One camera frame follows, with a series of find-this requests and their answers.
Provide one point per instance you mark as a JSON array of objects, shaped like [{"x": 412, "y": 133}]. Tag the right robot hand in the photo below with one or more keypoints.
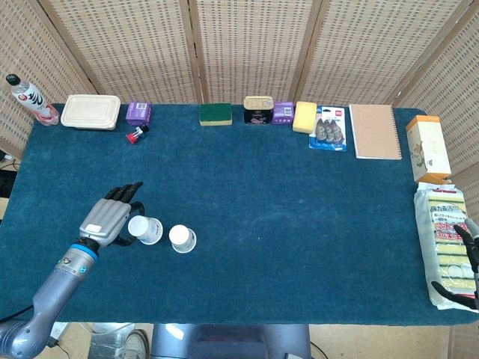
[{"x": 472, "y": 247}]

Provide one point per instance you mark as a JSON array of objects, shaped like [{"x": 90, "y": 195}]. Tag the green and yellow sponge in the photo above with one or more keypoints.
[{"x": 215, "y": 114}]

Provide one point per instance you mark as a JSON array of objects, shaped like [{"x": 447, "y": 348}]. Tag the beige lidded lunch box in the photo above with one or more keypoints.
[{"x": 90, "y": 112}]

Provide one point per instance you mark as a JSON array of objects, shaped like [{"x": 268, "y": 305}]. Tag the white power strip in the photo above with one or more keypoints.
[{"x": 59, "y": 333}]

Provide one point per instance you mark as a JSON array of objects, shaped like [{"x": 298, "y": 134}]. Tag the purple tissue pack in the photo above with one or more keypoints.
[
  {"x": 283, "y": 114},
  {"x": 138, "y": 114}
]

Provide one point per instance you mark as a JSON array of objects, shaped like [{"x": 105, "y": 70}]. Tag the white paper cup blue flower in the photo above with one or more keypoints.
[
  {"x": 180, "y": 235},
  {"x": 138, "y": 225}
]

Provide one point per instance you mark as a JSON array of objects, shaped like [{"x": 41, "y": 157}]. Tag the plastic pack of sponges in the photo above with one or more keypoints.
[{"x": 443, "y": 243}]

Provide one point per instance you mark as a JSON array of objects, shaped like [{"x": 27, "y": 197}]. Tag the black luncheon meat can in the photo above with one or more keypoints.
[{"x": 257, "y": 108}]

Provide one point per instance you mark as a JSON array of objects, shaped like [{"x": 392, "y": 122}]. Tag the plain yellow sponge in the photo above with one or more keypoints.
[{"x": 304, "y": 117}]

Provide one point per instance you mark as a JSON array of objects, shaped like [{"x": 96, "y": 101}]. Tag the grey shoe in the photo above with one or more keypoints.
[{"x": 136, "y": 344}]

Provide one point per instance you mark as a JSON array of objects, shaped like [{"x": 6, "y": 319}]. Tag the red emergency stop button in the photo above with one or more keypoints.
[{"x": 134, "y": 136}]

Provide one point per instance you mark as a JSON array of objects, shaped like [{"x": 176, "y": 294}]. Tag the clear drink bottle red label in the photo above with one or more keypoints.
[{"x": 31, "y": 99}]

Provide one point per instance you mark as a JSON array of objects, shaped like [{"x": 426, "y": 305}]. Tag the woven folding screen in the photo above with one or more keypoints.
[{"x": 254, "y": 45}]

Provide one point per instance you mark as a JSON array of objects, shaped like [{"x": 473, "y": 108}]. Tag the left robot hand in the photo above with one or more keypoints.
[{"x": 106, "y": 218}]

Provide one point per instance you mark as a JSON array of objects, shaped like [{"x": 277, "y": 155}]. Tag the blue carpet table cover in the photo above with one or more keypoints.
[{"x": 280, "y": 224}]

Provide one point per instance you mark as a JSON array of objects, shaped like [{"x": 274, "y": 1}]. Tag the orange and white carton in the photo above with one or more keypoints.
[{"x": 430, "y": 149}]

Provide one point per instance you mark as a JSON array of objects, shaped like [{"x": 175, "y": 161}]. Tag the brown spiral notebook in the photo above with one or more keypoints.
[{"x": 376, "y": 131}]

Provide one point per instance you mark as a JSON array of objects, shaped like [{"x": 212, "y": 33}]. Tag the dark robot base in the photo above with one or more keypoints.
[{"x": 232, "y": 342}]

